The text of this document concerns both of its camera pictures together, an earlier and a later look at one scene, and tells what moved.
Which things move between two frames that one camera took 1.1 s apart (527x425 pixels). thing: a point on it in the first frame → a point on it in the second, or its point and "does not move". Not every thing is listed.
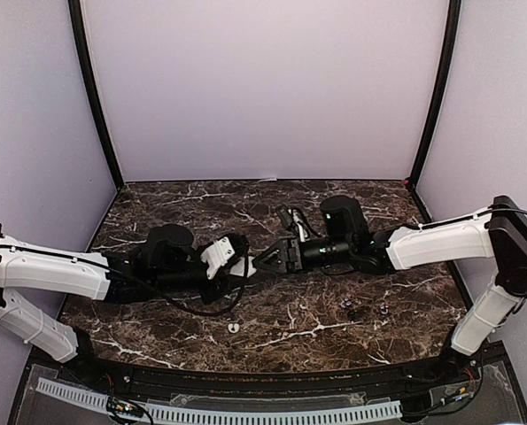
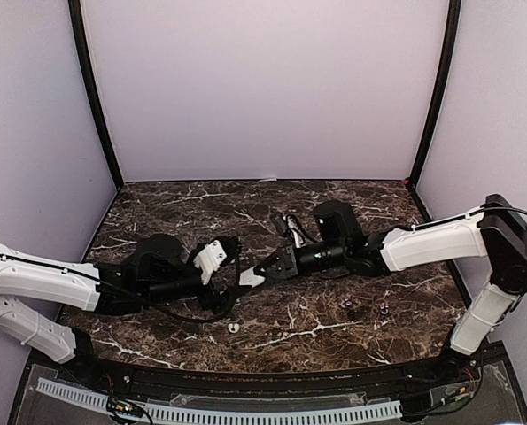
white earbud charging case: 238,269 → 248,277
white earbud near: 233,328 does not move
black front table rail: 302,384 does not move
